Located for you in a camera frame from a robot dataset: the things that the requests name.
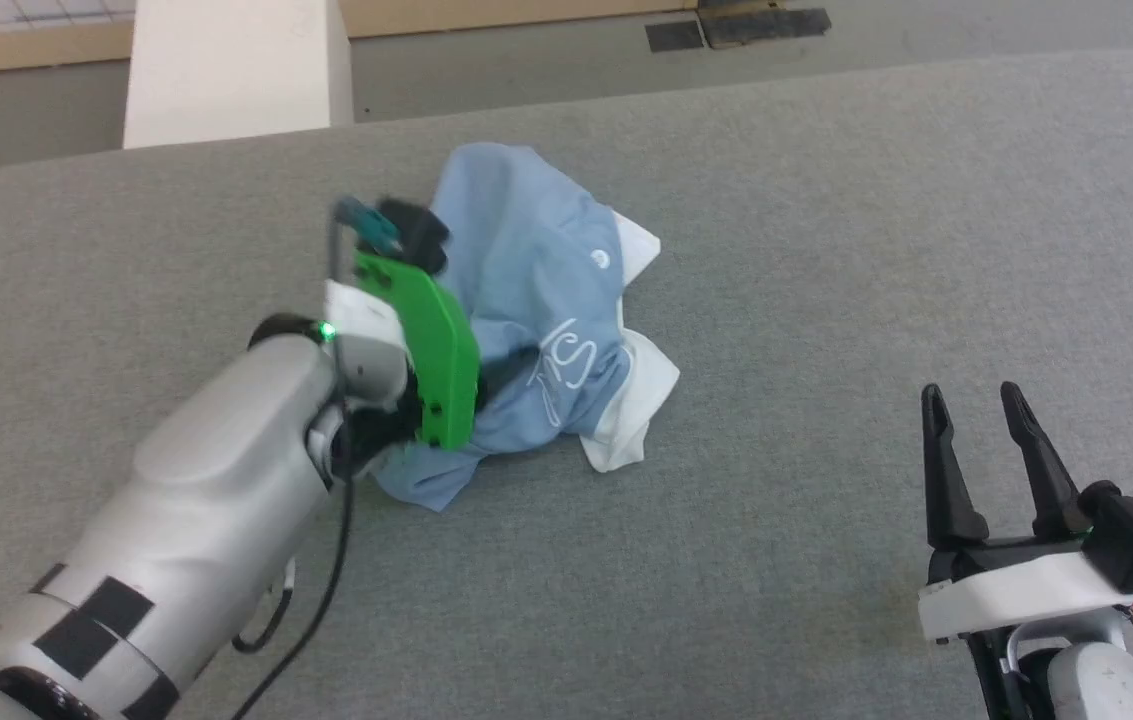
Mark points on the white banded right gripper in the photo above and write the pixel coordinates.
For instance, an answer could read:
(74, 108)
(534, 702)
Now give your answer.
(1016, 590)

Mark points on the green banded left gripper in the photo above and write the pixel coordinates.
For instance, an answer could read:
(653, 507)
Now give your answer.
(441, 360)

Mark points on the light blue polo shirt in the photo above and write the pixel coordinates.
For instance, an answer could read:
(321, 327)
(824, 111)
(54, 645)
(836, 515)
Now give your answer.
(536, 290)

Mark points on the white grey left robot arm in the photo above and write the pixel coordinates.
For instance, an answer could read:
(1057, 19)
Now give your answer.
(176, 520)

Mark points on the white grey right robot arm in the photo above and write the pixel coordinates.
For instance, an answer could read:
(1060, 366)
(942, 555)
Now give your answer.
(1096, 685)

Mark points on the grey fabric padded surface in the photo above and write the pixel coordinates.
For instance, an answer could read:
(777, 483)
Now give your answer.
(826, 300)

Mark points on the white square pillar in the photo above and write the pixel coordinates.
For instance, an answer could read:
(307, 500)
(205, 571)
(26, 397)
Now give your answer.
(236, 70)

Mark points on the small black floor mat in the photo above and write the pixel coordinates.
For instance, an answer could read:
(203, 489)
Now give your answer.
(674, 36)

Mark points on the large black floor mat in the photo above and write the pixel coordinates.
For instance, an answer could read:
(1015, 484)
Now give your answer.
(766, 26)

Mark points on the wooden baseboard strip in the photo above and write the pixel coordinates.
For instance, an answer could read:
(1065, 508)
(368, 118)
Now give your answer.
(26, 50)

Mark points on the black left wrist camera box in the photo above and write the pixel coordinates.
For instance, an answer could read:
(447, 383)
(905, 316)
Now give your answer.
(416, 235)

